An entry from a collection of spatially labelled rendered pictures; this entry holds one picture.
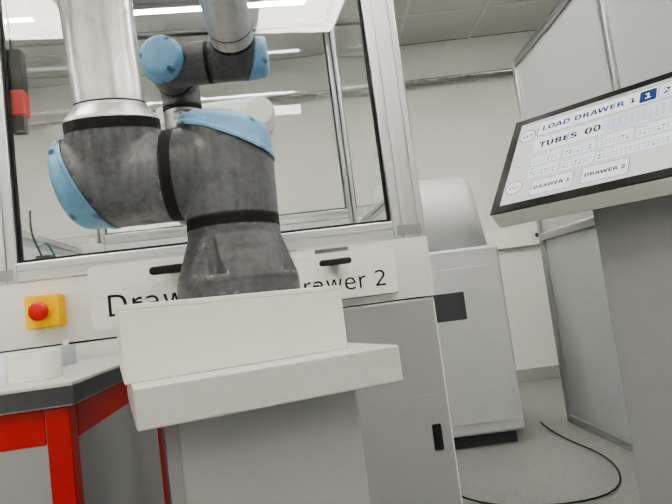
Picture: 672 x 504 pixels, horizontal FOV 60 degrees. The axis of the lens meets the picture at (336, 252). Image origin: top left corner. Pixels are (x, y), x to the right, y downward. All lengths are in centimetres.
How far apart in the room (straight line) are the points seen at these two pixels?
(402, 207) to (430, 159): 338
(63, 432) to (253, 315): 31
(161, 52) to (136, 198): 41
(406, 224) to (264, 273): 79
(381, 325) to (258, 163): 76
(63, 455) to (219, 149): 43
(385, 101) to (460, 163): 338
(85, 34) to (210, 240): 28
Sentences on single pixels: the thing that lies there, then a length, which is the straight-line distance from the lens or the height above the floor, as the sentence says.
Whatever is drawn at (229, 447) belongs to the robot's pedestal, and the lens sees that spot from 65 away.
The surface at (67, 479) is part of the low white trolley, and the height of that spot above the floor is 64.
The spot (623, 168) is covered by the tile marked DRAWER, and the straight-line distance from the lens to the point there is 127.
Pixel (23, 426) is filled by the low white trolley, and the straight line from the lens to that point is 85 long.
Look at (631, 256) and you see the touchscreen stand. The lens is 134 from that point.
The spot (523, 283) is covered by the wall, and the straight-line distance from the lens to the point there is 485.
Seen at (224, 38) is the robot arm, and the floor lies 127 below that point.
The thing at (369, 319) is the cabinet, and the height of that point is 76.
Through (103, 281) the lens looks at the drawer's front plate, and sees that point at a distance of 107.
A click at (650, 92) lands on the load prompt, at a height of 116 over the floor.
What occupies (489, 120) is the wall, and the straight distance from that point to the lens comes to 499.
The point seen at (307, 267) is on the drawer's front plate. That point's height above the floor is 90.
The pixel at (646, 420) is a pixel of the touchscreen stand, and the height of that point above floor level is 50.
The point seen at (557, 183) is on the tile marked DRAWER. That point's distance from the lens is 131.
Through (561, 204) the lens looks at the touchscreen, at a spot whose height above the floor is 95.
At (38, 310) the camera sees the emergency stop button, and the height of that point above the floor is 88.
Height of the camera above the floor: 82
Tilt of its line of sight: 5 degrees up
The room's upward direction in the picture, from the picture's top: 7 degrees counter-clockwise
